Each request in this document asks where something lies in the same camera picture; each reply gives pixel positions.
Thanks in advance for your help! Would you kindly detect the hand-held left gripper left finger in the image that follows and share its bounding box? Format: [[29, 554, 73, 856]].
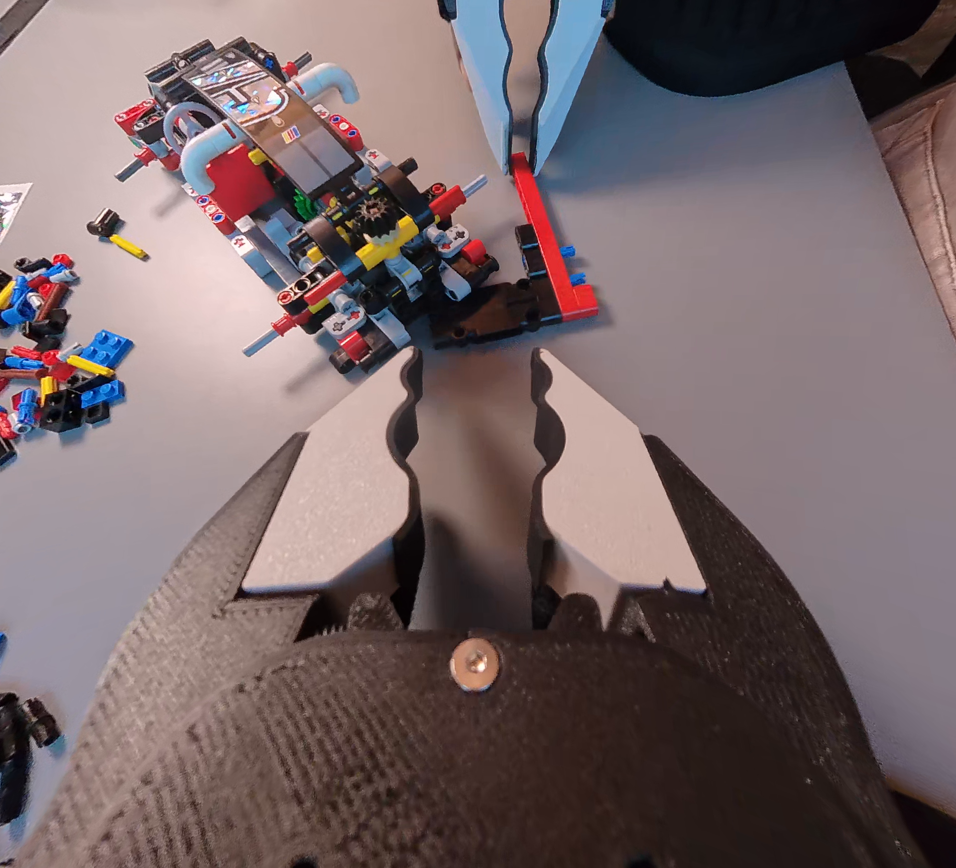
[[240, 345, 425, 629]]

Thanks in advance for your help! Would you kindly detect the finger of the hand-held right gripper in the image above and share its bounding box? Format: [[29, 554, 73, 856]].
[[529, 0, 619, 180], [447, 0, 524, 175]]

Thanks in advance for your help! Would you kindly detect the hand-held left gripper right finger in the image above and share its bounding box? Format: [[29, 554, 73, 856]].
[[526, 347, 709, 629]]

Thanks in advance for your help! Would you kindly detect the red black lego beam assembly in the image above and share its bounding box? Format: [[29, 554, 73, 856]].
[[429, 151, 600, 351]]

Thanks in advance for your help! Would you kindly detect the lego race car model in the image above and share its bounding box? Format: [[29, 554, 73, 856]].
[[114, 35, 500, 375]]

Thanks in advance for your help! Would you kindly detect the pile of mixed lego pieces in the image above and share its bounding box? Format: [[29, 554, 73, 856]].
[[0, 252, 135, 467]]

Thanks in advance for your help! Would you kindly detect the pile of black blue pins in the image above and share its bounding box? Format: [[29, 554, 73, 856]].
[[0, 691, 63, 826]]

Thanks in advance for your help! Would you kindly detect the holographic sticker sheet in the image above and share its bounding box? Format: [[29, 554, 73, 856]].
[[0, 183, 34, 247]]

